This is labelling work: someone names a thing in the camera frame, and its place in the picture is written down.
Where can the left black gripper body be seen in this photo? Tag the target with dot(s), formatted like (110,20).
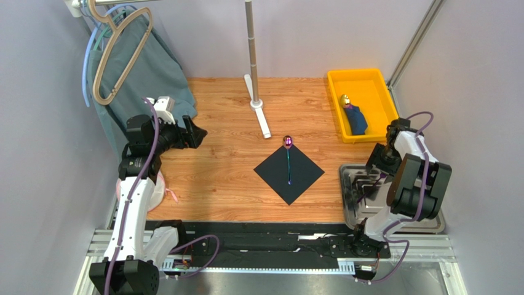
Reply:
(168,137)

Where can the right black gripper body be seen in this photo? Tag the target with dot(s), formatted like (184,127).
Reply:
(377,158)

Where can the black paper napkin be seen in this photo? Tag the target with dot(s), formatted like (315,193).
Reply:
(273,171)

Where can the iridescent purple spoon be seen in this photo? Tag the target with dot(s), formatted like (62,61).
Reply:
(287,143)

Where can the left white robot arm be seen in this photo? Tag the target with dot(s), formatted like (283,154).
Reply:
(129,265)

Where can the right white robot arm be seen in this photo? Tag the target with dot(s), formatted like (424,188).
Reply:
(419,183)

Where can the rolled dark blue napkin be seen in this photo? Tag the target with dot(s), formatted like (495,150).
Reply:
(356,119)

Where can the metal tray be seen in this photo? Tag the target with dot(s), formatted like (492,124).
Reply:
(355,181)

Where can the pink rimmed white mesh basket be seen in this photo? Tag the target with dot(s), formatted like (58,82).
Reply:
(157,197)

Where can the white stand base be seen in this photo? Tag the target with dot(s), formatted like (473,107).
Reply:
(258,110)

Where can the yellow plastic bin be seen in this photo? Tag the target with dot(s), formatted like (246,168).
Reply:
(367,90)

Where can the beige clothes hanger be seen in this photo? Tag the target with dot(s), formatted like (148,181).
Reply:
(115,46)

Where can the teal hanging cloth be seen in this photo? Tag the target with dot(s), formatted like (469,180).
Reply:
(156,73)

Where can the green clothes hanger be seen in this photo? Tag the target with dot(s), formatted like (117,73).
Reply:
(107,31)

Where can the metal stand pole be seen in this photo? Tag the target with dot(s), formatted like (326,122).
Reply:
(252,48)

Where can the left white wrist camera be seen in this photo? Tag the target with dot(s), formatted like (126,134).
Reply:
(163,107)

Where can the aluminium frame rail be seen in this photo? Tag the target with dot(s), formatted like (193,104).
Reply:
(412,249)

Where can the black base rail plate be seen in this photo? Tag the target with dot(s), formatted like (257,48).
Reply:
(258,245)

